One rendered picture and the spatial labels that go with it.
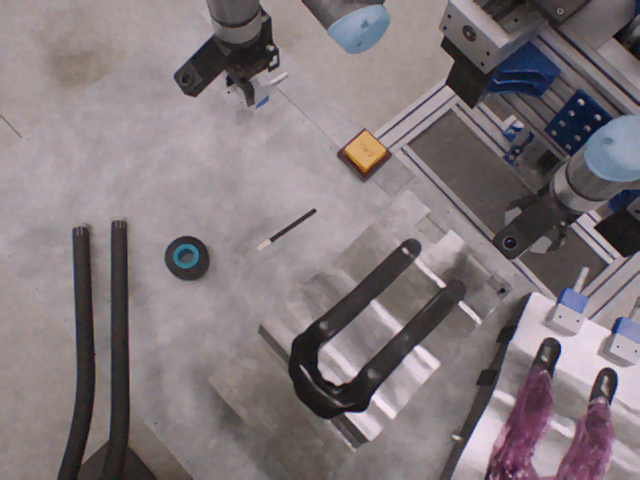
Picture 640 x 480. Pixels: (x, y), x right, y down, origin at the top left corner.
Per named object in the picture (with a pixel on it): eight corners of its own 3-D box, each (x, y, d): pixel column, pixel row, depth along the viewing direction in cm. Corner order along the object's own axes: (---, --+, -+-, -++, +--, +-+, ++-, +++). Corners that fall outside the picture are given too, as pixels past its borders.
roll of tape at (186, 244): (177, 287, 117) (173, 283, 114) (162, 250, 119) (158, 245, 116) (216, 270, 118) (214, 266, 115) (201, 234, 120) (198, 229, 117)
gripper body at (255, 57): (281, 69, 105) (278, 26, 93) (238, 95, 103) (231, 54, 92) (255, 37, 107) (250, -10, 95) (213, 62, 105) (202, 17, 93)
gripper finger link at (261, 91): (281, 108, 112) (272, 73, 104) (254, 125, 111) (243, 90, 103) (271, 98, 114) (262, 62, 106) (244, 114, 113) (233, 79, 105)
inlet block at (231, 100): (280, 72, 119) (279, 56, 114) (294, 91, 118) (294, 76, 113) (222, 107, 117) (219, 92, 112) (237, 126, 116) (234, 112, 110)
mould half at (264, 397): (400, 205, 123) (413, 179, 110) (498, 297, 119) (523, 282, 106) (211, 382, 113) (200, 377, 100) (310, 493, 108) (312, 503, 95)
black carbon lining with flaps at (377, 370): (407, 235, 114) (417, 219, 105) (472, 297, 112) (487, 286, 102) (269, 367, 107) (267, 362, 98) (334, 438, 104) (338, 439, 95)
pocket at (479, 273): (469, 255, 115) (474, 250, 112) (490, 275, 114) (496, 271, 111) (452, 272, 114) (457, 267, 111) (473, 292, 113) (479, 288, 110)
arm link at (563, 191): (594, 213, 82) (549, 168, 84) (578, 223, 86) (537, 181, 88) (632, 179, 84) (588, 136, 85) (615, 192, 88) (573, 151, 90)
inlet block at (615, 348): (620, 292, 117) (635, 286, 112) (645, 305, 116) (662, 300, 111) (595, 354, 114) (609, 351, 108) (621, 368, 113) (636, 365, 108)
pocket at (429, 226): (426, 216, 117) (430, 209, 114) (447, 235, 116) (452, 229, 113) (410, 231, 116) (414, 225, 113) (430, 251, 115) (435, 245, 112)
